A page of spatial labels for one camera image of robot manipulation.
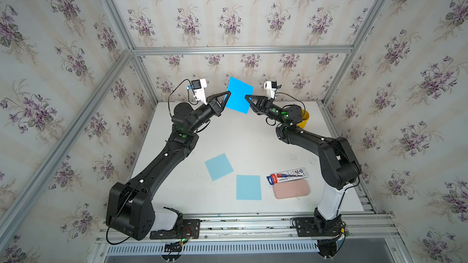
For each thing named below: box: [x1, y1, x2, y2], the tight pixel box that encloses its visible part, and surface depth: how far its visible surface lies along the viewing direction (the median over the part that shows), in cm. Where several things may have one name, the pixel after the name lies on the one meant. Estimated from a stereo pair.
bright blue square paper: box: [225, 76, 255, 114], surface depth 71 cm
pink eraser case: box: [273, 178, 311, 200], surface depth 85 cm
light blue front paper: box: [236, 174, 263, 201], surface depth 87 cm
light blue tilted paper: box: [204, 152, 234, 182], surface depth 95 cm
